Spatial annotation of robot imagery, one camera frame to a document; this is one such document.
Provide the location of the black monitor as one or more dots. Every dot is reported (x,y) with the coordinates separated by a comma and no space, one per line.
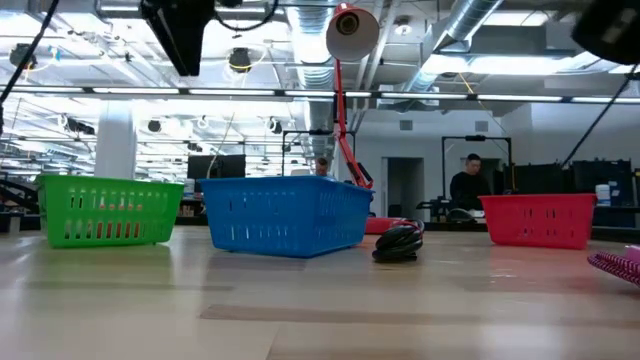
(227,170)

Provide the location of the white round pillar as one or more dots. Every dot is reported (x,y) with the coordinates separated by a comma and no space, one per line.
(115,140)

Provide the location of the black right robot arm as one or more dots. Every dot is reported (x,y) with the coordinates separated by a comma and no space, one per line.
(610,45)

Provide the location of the pink charger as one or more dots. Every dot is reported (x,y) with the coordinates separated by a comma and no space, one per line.
(118,230)

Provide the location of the red plastic basket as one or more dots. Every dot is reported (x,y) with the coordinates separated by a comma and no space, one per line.
(537,222)

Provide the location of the green plastic basket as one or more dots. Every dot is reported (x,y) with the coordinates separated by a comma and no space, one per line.
(55,215)

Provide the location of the black partition panels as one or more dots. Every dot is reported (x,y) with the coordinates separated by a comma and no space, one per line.
(595,177)

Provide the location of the white container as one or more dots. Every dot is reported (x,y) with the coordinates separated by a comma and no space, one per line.
(603,195)

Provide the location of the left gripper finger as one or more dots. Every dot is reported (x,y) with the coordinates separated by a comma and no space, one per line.
(180,35)

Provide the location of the red desk lamp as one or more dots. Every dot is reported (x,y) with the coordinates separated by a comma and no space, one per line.
(360,40)

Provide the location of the black metal rig frame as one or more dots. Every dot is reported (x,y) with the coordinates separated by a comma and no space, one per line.
(475,138)

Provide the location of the black ceiling-mounted camera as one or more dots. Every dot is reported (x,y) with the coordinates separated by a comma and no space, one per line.
(22,55)
(240,59)

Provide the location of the person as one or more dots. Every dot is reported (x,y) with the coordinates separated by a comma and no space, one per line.
(322,167)
(467,191)

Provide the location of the blue plastic basket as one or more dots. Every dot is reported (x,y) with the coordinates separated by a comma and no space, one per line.
(287,220)

